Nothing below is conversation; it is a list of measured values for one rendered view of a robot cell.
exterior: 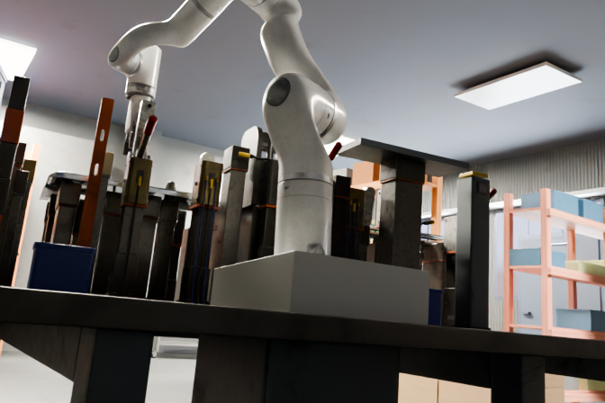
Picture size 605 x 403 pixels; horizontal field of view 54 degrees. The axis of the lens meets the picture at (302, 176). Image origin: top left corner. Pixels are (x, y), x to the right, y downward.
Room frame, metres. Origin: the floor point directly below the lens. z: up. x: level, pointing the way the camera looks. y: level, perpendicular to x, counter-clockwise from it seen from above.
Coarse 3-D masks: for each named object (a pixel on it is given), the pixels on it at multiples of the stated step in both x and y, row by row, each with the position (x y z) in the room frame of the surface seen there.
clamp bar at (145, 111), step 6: (144, 102) 1.47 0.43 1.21; (150, 102) 1.48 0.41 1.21; (144, 108) 1.47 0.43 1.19; (150, 108) 1.47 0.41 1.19; (144, 114) 1.48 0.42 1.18; (150, 114) 1.48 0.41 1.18; (138, 120) 1.49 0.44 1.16; (144, 120) 1.48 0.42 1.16; (138, 126) 1.48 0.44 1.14; (144, 126) 1.48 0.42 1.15; (138, 132) 1.48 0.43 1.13; (138, 138) 1.48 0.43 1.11; (138, 144) 1.49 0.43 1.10; (132, 150) 1.50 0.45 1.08; (132, 156) 1.49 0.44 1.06; (144, 156) 1.50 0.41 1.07
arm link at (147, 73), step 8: (152, 48) 1.60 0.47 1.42; (144, 56) 1.59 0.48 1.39; (152, 56) 1.60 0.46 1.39; (160, 56) 1.63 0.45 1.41; (144, 64) 1.59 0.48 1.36; (152, 64) 1.60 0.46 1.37; (136, 72) 1.58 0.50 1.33; (144, 72) 1.59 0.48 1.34; (152, 72) 1.61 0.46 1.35; (128, 80) 1.61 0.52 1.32; (136, 80) 1.59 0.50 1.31; (144, 80) 1.60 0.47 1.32; (152, 80) 1.61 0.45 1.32
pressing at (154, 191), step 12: (48, 180) 1.56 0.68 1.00; (60, 180) 1.56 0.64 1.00; (72, 180) 1.55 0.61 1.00; (84, 180) 1.49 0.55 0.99; (84, 192) 1.69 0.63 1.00; (120, 192) 1.66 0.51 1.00; (156, 192) 1.57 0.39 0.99; (168, 192) 1.58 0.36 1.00; (180, 192) 1.59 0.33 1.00; (180, 204) 1.79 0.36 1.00; (372, 228) 1.94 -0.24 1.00
